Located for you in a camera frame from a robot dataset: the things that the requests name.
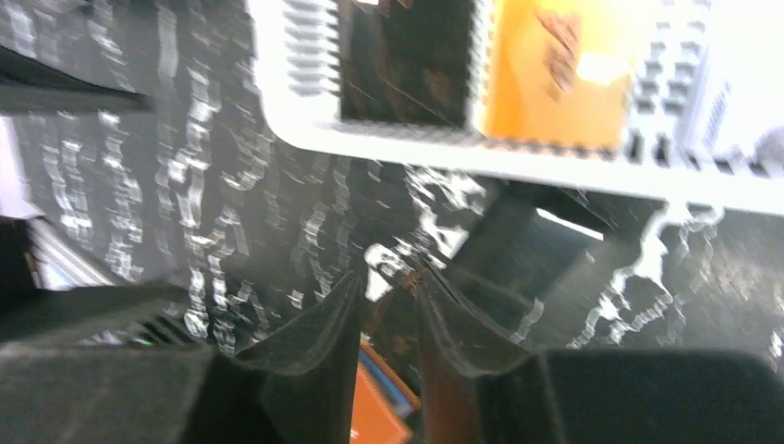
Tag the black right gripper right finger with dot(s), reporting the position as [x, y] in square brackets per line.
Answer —
[479, 387]

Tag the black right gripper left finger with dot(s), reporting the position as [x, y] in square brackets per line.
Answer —
[113, 365]

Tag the brown leather card holder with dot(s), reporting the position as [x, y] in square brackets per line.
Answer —
[383, 403]

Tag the black credit card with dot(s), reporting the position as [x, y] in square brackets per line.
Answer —
[405, 62]

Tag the orange credit card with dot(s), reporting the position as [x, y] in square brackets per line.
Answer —
[560, 72]

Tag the white credit card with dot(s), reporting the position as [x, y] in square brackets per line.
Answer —
[735, 107]

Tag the white plastic basket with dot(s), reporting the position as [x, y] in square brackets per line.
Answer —
[296, 70]

